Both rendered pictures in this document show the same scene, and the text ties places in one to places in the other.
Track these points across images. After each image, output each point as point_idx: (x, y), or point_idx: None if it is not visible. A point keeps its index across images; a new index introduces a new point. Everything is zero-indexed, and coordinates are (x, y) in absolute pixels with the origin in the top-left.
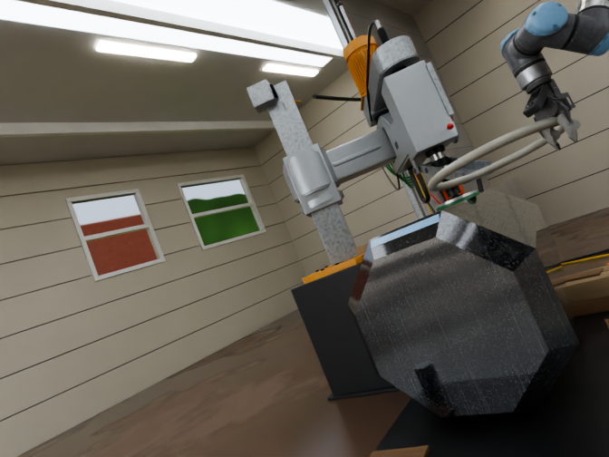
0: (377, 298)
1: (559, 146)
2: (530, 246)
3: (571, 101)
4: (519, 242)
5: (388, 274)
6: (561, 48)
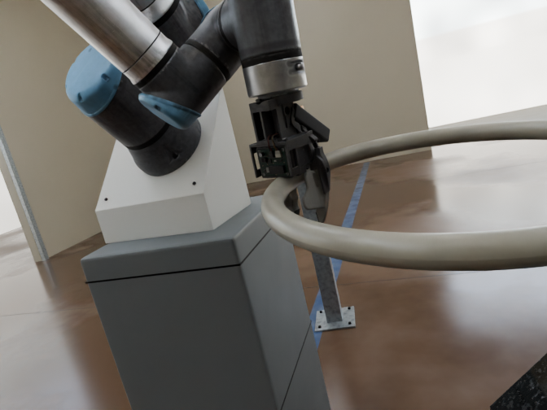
0: None
1: (318, 217)
2: (498, 399)
3: (255, 163)
4: (516, 381)
5: None
6: (228, 80)
